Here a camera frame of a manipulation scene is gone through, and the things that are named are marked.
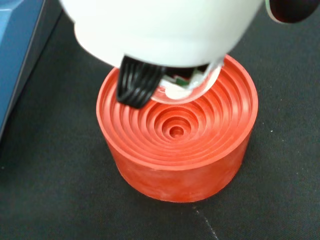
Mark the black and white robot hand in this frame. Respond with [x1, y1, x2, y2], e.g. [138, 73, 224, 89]
[58, 0, 320, 110]

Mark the red ribbed flask stand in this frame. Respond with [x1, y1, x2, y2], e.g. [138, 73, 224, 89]
[96, 53, 259, 203]

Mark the heater with blue base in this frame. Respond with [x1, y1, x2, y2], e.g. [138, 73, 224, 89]
[0, 0, 63, 141]

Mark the black bench cloth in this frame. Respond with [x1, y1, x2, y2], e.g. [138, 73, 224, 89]
[0, 0, 320, 240]

